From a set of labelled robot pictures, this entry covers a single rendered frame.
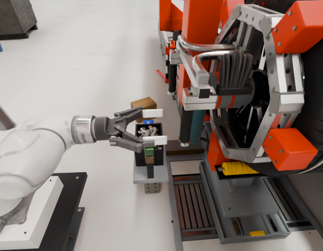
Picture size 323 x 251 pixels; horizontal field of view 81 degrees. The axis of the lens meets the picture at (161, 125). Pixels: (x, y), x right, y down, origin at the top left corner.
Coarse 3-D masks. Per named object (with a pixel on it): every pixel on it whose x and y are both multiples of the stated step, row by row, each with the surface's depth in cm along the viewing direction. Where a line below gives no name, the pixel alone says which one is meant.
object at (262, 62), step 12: (264, 48) 68; (264, 60) 68; (300, 60) 50; (264, 72) 69; (264, 84) 77; (264, 96) 76; (228, 108) 97; (240, 108) 88; (252, 108) 78; (264, 108) 72; (240, 120) 95; (252, 120) 80; (240, 132) 90; (252, 132) 90
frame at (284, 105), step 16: (240, 16) 63; (256, 16) 54; (272, 16) 49; (224, 32) 76; (272, 48) 48; (272, 64) 48; (288, 64) 49; (272, 80) 49; (288, 80) 49; (272, 96) 49; (288, 96) 46; (272, 112) 49; (288, 112) 48; (224, 128) 92; (272, 128) 51; (224, 144) 83; (256, 144) 58; (240, 160) 68; (256, 160) 60
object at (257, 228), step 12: (204, 168) 131; (204, 180) 125; (216, 204) 111; (216, 216) 104; (252, 216) 106; (264, 216) 104; (276, 216) 106; (216, 228) 105; (228, 228) 101; (240, 228) 99; (252, 228) 101; (264, 228) 101; (276, 228) 98; (288, 228) 99; (228, 240) 97; (240, 240) 98; (252, 240) 100; (264, 240) 101
